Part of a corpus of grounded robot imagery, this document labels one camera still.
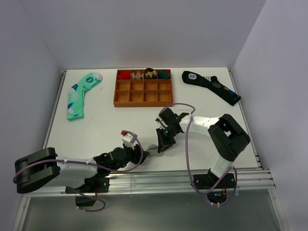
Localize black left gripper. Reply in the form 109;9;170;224
110;142;149;172

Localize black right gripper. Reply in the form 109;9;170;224
157;126;179;153

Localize grey sock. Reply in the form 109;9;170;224
147;144;158;155

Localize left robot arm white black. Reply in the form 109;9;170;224
13;144;149;194

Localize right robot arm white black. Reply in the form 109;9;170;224
156;107;251;194

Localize brown wooden compartment tray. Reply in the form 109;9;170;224
114;69;174;107

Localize teal rolled sock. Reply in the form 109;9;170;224
157;70;171;79

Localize black blue patterned sock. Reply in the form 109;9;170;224
181;71;241;106

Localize dark brown argyle rolled sock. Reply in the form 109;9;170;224
143;68;157;79

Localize beige argyle rolled sock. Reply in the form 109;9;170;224
131;70;144;80

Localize red rolled sock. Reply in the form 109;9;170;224
117;71;130;80

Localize mint green patterned sock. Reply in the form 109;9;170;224
66;72;103;121

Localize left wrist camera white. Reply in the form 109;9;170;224
121;130;138;149

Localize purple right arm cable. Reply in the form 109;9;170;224
158;103;239;207

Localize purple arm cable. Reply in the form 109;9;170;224
158;103;239;207
12;131;145;212

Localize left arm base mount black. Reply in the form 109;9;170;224
65;178;109;212

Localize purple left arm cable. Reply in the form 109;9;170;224
12;131;145;212

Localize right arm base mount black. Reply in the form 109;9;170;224
193;167;238;206

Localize aluminium table frame rail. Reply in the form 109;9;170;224
23;69;289;231

